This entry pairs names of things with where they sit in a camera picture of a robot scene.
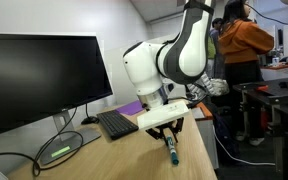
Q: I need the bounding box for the person in orange hoodie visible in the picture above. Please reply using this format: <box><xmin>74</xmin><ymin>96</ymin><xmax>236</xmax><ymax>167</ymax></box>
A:
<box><xmin>217</xmin><ymin>0</ymin><xmax>275</xmax><ymax>147</ymax></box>

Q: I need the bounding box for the white floor cable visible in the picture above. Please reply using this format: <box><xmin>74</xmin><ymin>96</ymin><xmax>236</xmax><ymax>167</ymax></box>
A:
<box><xmin>211</xmin><ymin>124</ymin><xmax>277</xmax><ymax>167</ymax></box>

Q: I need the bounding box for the white cabinet with orange top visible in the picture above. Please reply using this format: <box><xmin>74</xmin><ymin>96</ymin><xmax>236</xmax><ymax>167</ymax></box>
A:
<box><xmin>191</xmin><ymin>101</ymin><xmax>220</xmax><ymax>170</ymax></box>

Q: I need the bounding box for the black computer keyboard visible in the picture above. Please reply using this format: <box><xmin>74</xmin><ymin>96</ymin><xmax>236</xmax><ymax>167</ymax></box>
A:
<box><xmin>95</xmin><ymin>109</ymin><xmax>140</xmax><ymax>141</ymax></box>

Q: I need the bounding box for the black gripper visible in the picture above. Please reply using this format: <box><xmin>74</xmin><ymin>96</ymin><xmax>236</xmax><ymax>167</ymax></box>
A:
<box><xmin>145</xmin><ymin>116</ymin><xmax>186</xmax><ymax>144</ymax></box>

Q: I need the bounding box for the orange handled clamp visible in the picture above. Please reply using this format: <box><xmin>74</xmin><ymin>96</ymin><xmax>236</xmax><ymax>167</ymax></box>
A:
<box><xmin>255</xmin><ymin>84</ymin><xmax>270</xmax><ymax>93</ymax></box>

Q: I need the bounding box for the white table with orange edge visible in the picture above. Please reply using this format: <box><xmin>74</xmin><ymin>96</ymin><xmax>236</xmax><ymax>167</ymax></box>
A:
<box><xmin>259</xmin><ymin>62</ymin><xmax>288</xmax><ymax>82</ymax></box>

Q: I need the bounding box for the black monitor cable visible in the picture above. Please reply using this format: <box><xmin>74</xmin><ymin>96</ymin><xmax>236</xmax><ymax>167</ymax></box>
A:
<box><xmin>0</xmin><ymin>103</ymin><xmax>91</xmax><ymax>178</ymax></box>

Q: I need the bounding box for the black monitor with silver stand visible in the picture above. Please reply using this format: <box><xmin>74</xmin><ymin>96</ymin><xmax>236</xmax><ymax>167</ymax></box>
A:
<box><xmin>0</xmin><ymin>32</ymin><xmax>114</xmax><ymax>166</ymax></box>

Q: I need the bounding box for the purple folder sheet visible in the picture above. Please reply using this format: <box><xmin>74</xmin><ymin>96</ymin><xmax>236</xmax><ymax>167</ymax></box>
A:
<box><xmin>115</xmin><ymin>99</ymin><xmax>146</xmax><ymax>117</ymax></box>

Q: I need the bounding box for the person in green shirt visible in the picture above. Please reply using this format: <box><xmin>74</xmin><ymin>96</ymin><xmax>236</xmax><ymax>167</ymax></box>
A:
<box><xmin>207</xmin><ymin>17</ymin><xmax>227</xmax><ymax>81</ymax></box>

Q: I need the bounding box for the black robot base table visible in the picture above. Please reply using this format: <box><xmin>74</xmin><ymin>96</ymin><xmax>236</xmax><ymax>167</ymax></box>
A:
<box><xmin>231</xmin><ymin>77</ymin><xmax>288</xmax><ymax>180</ymax></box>

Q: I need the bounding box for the black computer mouse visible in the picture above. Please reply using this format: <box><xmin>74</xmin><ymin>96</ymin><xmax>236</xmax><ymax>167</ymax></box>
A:
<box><xmin>80</xmin><ymin>115</ymin><xmax>100</xmax><ymax>126</ymax></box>

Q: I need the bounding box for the grey patterned cloth bundle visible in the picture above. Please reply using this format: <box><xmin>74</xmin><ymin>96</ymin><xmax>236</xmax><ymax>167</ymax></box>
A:
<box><xmin>187</xmin><ymin>73</ymin><xmax>231</xmax><ymax>98</ymax></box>

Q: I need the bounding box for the green marker pen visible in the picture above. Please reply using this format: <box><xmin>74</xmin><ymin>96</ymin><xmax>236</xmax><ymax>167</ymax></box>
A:
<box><xmin>165</xmin><ymin>134</ymin><xmax>180</xmax><ymax>166</ymax></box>

